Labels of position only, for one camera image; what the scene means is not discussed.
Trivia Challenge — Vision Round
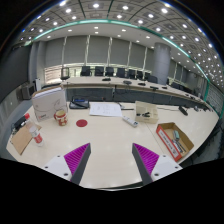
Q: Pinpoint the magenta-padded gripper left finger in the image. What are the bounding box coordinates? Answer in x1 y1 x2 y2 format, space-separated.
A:
42 142 92 186

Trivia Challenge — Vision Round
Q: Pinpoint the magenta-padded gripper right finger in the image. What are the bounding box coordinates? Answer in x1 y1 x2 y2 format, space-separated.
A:
132 143 183 186

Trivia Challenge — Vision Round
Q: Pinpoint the clear red-capped water bottle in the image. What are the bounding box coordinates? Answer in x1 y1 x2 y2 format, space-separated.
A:
23 113 45 148

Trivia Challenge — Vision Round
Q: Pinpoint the open cardboard box red side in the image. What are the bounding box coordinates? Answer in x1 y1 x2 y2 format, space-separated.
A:
155 121 195 163

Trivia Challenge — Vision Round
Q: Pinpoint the flat round red coaster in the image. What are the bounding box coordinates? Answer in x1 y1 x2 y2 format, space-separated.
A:
75 119 89 128

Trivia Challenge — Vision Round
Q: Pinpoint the white remote control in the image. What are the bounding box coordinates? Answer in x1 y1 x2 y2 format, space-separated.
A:
122 115 139 128

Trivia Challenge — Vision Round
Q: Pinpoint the red mug with white flowers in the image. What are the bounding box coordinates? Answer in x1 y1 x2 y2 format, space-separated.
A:
53 109 69 127

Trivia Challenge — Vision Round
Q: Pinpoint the small open white box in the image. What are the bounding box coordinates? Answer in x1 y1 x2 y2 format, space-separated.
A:
134 100 160 125

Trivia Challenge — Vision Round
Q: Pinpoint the black desktop device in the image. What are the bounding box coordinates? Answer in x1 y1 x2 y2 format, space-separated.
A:
68 97 91 110

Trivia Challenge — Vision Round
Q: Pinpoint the white printed paper sheet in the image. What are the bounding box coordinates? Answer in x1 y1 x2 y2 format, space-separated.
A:
88 101 123 118

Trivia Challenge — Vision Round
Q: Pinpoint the flat brown cardboard sheet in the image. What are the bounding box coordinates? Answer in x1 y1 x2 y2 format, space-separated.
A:
10 122 43 156

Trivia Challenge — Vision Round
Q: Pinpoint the large white cardboard box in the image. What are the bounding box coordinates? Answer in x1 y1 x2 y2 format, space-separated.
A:
31 85 69 122

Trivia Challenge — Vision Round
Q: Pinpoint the black power adapter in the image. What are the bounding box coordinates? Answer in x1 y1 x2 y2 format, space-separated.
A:
12 114 28 132

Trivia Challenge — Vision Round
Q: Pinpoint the long curved conference desk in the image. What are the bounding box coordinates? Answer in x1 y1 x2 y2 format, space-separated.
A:
61 76 214 112

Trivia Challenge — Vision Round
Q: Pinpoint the old grey monitor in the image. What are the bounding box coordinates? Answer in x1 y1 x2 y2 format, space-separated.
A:
20 82 37 101

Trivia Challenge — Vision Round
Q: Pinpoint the row of black office chairs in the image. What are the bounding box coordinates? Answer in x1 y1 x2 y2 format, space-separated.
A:
59 65 159 84

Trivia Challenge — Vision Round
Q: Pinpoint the group of ceiling lights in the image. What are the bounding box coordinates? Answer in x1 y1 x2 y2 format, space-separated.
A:
19 0 224 78

